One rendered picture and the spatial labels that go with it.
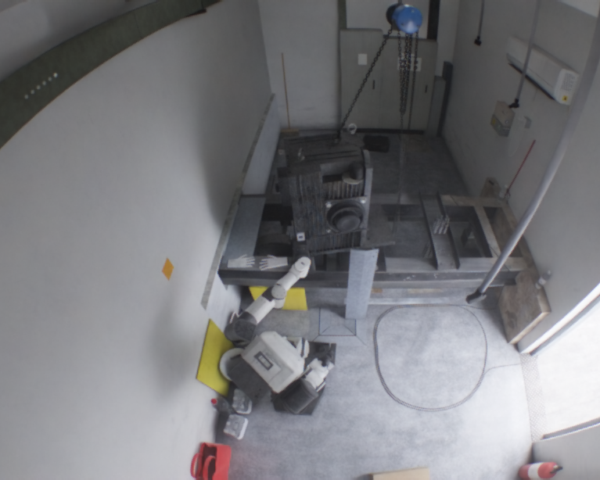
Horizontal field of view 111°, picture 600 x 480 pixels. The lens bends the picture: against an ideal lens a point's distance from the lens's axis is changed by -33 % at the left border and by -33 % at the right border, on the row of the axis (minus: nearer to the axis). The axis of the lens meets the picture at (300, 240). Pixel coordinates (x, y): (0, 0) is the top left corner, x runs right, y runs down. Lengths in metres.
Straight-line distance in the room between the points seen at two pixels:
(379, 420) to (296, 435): 0.68
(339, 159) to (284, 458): 2.28
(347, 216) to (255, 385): 1.10
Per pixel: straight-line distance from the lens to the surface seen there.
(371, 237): 2.36
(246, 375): 1.50
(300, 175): 1.77
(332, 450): 2.69
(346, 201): 1.91
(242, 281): 2.80
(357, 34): 4.60
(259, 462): 2.75
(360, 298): 2.60
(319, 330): 2.90
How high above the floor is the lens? 2.69
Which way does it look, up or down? 50 degrees down
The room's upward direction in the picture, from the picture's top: 8 degrees counter-clockwise
